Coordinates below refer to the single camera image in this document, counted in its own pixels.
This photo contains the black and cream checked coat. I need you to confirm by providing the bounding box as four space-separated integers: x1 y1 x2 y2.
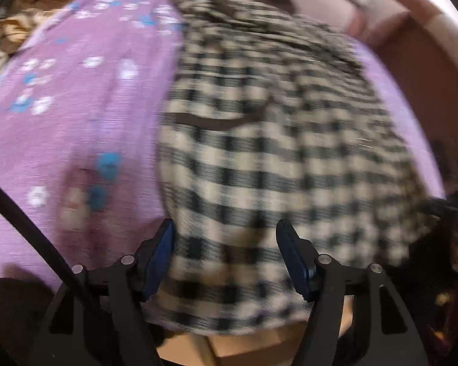
143 0 436 336

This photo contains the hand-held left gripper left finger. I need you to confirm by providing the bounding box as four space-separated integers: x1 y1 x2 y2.
34 218 176 366

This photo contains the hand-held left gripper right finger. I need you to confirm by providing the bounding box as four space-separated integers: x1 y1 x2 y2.
276 219 430 366

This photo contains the tiger print blanket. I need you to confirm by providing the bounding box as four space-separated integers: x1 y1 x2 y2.
0 11 58 92

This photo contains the black cable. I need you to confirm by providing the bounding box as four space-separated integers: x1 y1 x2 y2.
0 175 100 313

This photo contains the purple floral bedsheet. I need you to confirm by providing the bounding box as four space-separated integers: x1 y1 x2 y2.
0 0 447 290

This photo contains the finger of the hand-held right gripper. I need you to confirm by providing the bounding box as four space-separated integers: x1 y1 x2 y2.
423 197 458 234

